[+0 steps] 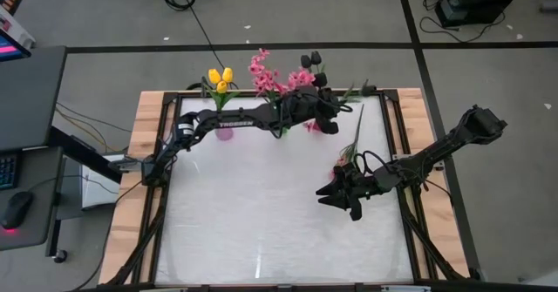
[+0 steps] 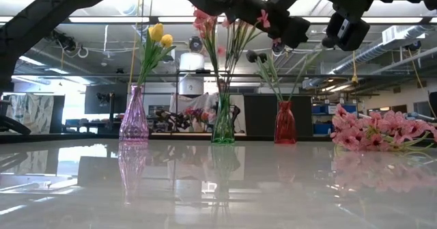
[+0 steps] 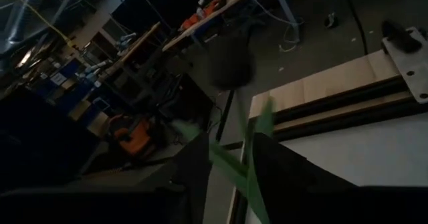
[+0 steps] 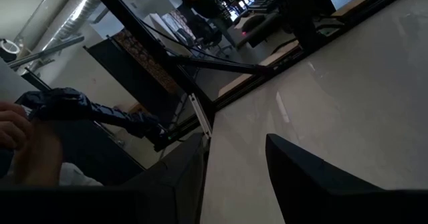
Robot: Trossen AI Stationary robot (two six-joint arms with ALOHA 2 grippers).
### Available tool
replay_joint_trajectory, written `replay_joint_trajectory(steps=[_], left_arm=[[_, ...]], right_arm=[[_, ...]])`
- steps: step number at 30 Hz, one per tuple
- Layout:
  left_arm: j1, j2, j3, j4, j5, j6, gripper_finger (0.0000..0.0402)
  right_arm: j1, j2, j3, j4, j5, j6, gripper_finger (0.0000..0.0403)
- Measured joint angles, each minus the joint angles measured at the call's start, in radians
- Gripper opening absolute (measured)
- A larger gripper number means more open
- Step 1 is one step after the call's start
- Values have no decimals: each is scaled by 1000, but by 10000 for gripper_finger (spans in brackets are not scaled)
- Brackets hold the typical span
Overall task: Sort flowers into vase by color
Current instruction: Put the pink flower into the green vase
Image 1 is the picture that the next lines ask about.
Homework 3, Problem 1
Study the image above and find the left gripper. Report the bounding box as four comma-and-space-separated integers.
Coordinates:
285, 72, 341, 135

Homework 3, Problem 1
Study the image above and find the white cardboard box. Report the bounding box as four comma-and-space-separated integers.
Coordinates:
0, 3, 37, 50

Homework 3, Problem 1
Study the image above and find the yellow artificial tulip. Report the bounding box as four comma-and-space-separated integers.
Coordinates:
215, 80, 230, 111
221, 66, 241, 110
208, 68, 228, 110

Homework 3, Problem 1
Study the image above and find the black tulip stem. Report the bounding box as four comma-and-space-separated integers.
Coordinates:
300, 54, 317, 88

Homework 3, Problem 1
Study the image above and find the black metal table frame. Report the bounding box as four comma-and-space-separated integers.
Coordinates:
104, 88, 486, 292

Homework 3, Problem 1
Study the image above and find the black computer mouse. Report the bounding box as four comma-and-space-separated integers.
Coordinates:
1, 190, 35, 231

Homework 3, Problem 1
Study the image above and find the backlit keyboard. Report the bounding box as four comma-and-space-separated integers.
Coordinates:
0, 152, 21, 192

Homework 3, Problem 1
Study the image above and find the pink artificial flower bunch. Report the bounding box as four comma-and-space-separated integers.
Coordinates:
285, 67, 317, 92
329, 104, 366, 182
247, 47, 284, 105

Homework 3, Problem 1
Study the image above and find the grey desk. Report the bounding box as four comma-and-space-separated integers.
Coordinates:
0, 45, 67, 253

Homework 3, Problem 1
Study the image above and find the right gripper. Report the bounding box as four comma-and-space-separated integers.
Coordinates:
316, 163, 394, 222

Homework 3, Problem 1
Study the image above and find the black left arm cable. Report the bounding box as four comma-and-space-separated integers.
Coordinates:
324, 101, 354, 114

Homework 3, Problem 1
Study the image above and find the desk computer monitor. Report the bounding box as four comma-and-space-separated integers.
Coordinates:
0, 26, 32, 63

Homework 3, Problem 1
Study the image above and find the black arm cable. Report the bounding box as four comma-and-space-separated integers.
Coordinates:
324, 101, 354, 114
352, 150, 389, 175

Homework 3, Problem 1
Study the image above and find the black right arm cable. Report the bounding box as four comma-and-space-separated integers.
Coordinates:
352, 150, 389, 175

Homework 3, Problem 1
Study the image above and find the black floor cable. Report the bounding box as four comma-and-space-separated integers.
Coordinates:
161, 0, 228, 71

